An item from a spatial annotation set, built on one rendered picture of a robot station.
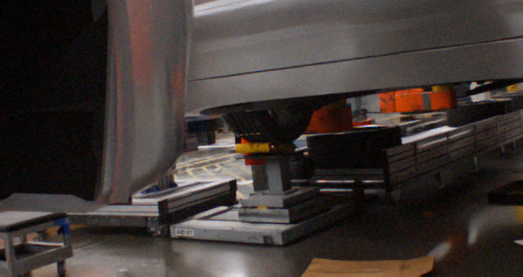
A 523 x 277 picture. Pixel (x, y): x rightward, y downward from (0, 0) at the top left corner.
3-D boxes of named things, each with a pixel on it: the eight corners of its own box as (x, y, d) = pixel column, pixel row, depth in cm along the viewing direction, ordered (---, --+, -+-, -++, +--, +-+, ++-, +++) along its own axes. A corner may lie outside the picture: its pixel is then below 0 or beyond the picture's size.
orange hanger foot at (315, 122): (341, 132, 405) (336, 78, 403) (274, 136, 436) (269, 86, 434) (354, 130, 418) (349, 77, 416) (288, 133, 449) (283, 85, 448)
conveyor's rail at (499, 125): (391, 184, 399) (388, 149, 398) (383, 184, 403) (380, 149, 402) (507, 138, 597) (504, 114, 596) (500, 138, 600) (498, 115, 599)
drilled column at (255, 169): (265, 207, 464) (259, 149, 462) (255, 206, 470) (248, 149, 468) (274, 203, 472) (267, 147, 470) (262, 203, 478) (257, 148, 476)
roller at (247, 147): (272, 152, 361) (270, 142, 360) (231, 154, 378) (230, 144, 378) (278, 151, 365) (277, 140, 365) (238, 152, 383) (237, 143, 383)
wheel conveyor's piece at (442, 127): (507, 156, 599) (504, 114, 596) (420, 158, 650) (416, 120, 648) (535, 143, 678) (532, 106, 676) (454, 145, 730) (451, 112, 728)
